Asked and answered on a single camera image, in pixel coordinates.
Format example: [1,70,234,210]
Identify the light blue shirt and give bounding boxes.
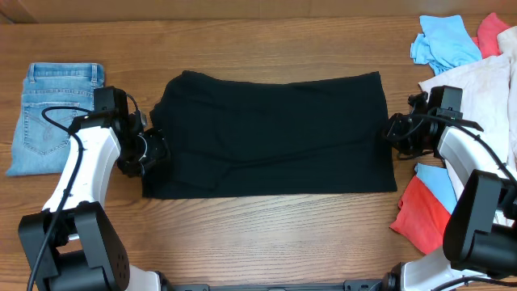
[410,15,482,214]

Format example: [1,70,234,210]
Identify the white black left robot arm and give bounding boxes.
[18,86,173,291]

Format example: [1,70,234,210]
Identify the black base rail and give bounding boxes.
[162,279,382,291]

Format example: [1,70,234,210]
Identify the beige pink shirt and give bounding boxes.
[418,25,517,227]

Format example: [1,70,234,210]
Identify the black t-shirt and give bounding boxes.
[142,71,397,199]

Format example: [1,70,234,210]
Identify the red shirt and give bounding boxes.
[390,13,511,254]

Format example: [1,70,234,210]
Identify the brown cardboard back wall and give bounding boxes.
[1,0,516,23]

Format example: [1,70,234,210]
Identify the folded blue denim jeans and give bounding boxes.
[6,62,105,176]

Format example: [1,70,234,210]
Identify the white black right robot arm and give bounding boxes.
[374,86,516,290]

